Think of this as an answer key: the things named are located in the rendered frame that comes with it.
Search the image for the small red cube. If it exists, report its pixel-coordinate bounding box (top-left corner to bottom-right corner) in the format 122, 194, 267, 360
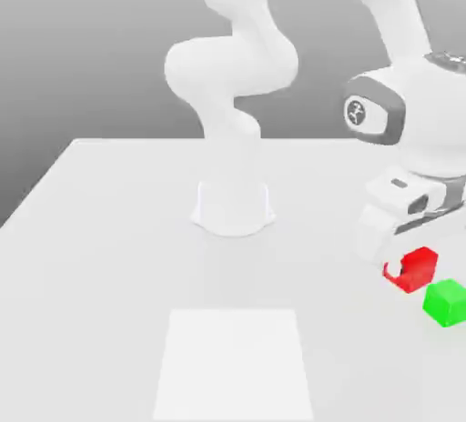
381, 246, 440, 295

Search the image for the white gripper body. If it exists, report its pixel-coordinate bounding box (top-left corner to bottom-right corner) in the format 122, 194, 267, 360
358, 205, 466, 267

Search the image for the small green cube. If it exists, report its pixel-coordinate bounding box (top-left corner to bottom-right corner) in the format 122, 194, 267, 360
421, 277, 466, 329

